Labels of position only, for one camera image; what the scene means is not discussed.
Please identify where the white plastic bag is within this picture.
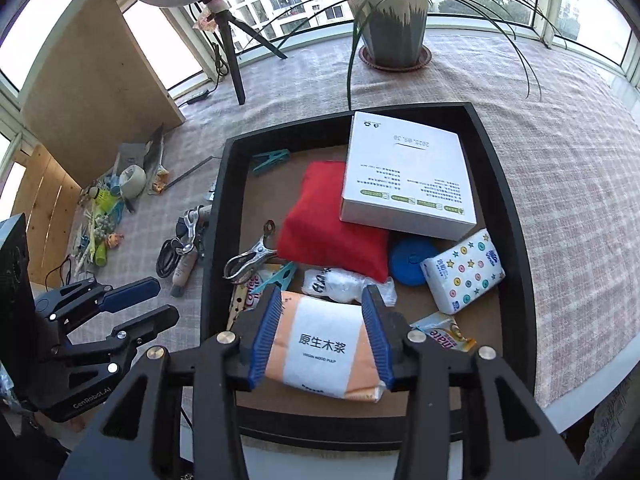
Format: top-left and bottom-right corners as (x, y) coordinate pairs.
(301, 268), (397, 306)

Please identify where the black tripod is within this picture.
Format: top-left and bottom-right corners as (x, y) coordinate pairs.
(197, 0), (288, 106)

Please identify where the potted spider plant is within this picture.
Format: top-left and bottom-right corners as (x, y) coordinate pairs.
(277, 0), (568, 111)

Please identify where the teal clothespin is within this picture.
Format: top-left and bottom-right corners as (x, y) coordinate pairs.
(251, 148), (292, 177)
(250, 261), (298, 295)

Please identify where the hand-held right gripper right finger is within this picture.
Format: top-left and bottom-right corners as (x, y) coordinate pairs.
(361, 285), (583, 480)

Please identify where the red and white sachet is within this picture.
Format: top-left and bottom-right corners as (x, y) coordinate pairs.
(227, 272), (266, 333)

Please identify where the grey foil packet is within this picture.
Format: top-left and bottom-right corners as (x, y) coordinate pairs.
(117, 142), (151, 171)

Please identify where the yellow shuttlecock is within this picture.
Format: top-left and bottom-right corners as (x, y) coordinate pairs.
(92, 187), (118, 213)

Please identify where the black foil packet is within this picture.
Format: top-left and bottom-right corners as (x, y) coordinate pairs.
(142, 125), (166, 166)

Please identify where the blue tape measure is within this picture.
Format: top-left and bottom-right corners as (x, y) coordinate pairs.
(390, 237), (438, 287)

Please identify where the black tray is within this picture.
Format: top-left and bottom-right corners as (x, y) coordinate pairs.
(200, 102), (537, 451)

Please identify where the silver metal clip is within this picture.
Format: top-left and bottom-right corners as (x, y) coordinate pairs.
(223, 220), (278, 281)
(175, 207), (206, 256)

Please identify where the white cardboard box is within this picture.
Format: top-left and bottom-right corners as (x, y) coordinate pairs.
(340, 111), (478, 242)

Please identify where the brown wooden board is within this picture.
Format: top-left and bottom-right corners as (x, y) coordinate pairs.
(20, 0), (187, 188)

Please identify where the orange and white tissue pack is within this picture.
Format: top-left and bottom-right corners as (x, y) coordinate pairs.
(264, 290), (388, 403)

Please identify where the star-printed tissue pack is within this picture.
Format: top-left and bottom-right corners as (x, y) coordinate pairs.
(420, 228), (506, 315)

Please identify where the black coiled cable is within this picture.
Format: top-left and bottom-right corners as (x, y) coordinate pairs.
(156, 237), (193, 278)

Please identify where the black power cable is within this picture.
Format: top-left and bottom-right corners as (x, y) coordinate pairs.
(177, 40), (226, 108)

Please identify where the pine slatted panel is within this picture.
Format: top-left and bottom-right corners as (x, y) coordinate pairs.
(10, 145), (81, 286)

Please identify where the desktop with pink plaid cloth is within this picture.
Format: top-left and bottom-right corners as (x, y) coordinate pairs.
(65, 30), (640, 441)

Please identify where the red plant saucer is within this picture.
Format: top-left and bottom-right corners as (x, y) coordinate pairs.
(359, 45), (432, 72)

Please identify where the pink cosmetic bottle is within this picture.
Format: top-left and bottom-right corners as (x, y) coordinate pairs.
(170, 247), (199, 297)

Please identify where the red cloth bag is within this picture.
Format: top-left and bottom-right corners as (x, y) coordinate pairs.
(276, 161), (391, 283)

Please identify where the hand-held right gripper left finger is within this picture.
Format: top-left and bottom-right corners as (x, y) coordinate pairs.
(57, 285), (283, 480)

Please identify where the yellow and white sachet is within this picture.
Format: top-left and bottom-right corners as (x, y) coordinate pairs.
(409, 311), (477, 353)

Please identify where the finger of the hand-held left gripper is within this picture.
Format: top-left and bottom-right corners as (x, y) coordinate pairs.
(60, 304), (180, 377)
(32, 276), (162, 333)

